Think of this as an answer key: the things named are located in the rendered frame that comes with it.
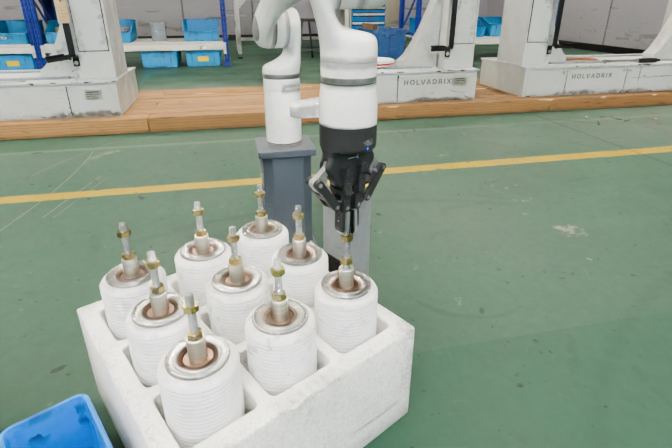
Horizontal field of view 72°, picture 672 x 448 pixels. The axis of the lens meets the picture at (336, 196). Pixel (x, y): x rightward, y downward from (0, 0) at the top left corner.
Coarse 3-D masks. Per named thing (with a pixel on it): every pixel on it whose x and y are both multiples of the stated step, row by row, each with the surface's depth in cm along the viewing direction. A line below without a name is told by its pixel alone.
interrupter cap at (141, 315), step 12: (144, 300) 65; (168, 300) 65; (180, 300) 65; (132, 312) 62; (144, 312) 62; (168, 312) 63; (180, 312) 62; (144, 324) 60; (156, 324) 60; (168, 324) 60
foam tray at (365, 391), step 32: (96, 320) 72; (384, 320) 72; (96, 352) 68; (128, 352) 68; (320, 352) 66; (352, 352) 66; (384, 352) 67; (128, 384) 60; (256, 384) 60; (320, 384) 60; (352, 384) 64; (384, 384) 70; (128, 416) 59; (160, 416) 56; (256, 416) 56; (288, 416) 57; (320, 416) 62; (352, 416) 67; (384, 416) 73
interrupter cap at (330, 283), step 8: (336, 272) 72; (360, 272) 71; (328, 280) 69; (336, 280) 70; (360, 280) 70; (368, 280) 69; (328, 288) 68; (336, 288) 68; (352, 288) 68; (360, 288) 68; (368, 288) 67; (336, 296) 66; (344, 296) 66; (352, 296) 66; (360, 296) 66
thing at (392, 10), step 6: (390, 0) 650; (396, 0) 652; (390, 6) 654; (396, 6) 655; (390, 12) 657; (396, 12) 659; (390, 18) 660; (396, 18) 662; (390, 24) 663; (396, 24) 665
